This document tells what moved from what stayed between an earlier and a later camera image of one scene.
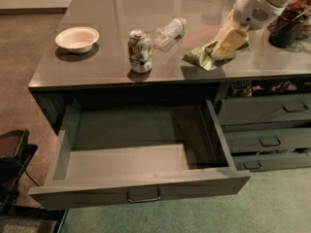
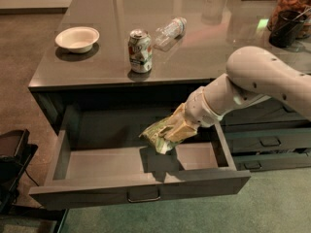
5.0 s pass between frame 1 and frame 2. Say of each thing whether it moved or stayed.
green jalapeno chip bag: moved
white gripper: moved
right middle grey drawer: stayed
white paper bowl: stayed
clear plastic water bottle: stayed
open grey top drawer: stayed
